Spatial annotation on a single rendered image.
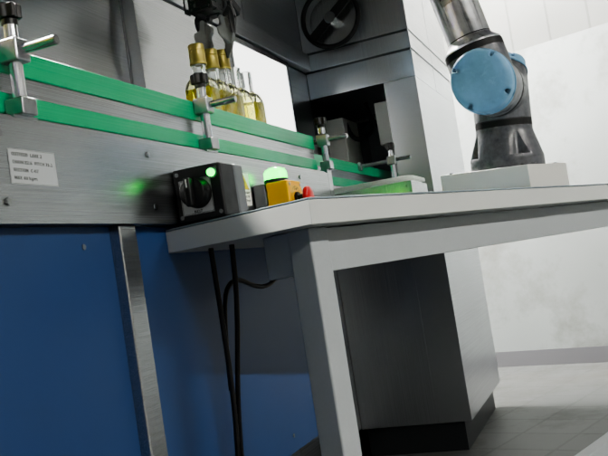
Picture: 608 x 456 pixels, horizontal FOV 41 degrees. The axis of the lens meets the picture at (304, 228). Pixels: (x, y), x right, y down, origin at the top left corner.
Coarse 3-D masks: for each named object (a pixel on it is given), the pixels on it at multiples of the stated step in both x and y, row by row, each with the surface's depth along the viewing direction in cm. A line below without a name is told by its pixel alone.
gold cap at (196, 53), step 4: (192, 44) 170; (196, 44) 170; (200, 44) 170; (188, 48) 170; (192, 48) 170; (196, 48) 170; (200, 48) 170; (188, 52) 171; (192, 52) 170; (196, 52) 170; (200, 52) 170; (192, 56) 170; (196, 56) 169; (200, 56) 170; (204, 56) 171; (192, 60) 170; (196, 60) 169; (200, 60) 170; (204, 60) 170; (192, 64) 170
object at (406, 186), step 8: (392, 184) 189; (400, 184) 188; (408, 184) 188; (416, 184) 193; (424, 184) 201; (352, 192) 193; (360, 192) 192; (368, 192) 191; (376, 192) 190; (384, 192) 190; (392, 192) 189; (400, 192) 188; (408, 192) 188
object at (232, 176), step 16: (176, 176) 121; (192, 176) 120; (208, 176) 118; (224, 176) 119; (240, 176) 124; (176, 192) 121; (224, 192) 118; (240, 192) 123; (192, 208) 120; (208, 208) 119; (224, 208) 118; (240, 208) 123
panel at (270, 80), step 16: (240, 48) 225; (240, 64) 223; (256, 64) 234; (272, 64) 247; (256, 80) 233; (272, 80) 245; (272, 96) 242; (288, 96) 255; (272, 112) 240; (288, 112) 252; (288, 128) 250
